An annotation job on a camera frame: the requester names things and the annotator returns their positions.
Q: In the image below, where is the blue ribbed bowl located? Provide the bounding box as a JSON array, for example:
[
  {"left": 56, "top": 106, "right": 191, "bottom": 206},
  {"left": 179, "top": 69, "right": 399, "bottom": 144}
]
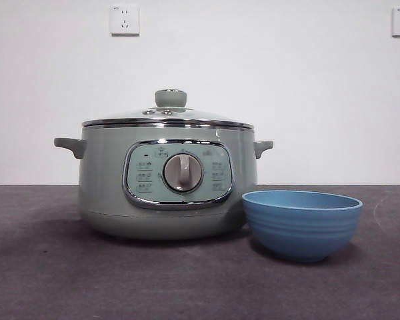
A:
[{"left": 241, "top": 189, "right": 365, "bottom": 263}]

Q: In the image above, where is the pale green electric steamer pot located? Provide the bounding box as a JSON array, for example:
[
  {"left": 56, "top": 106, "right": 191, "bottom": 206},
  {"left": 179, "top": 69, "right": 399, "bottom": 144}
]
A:
[{"left": 53, "top": 125, "right": 275, "bottom": 241}]

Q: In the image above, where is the glass lid with green knob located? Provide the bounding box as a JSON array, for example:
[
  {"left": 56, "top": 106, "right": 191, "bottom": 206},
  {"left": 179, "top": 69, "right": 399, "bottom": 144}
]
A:
[{"left": 81, "top": 87, "right": 255, "bottom": 129}]

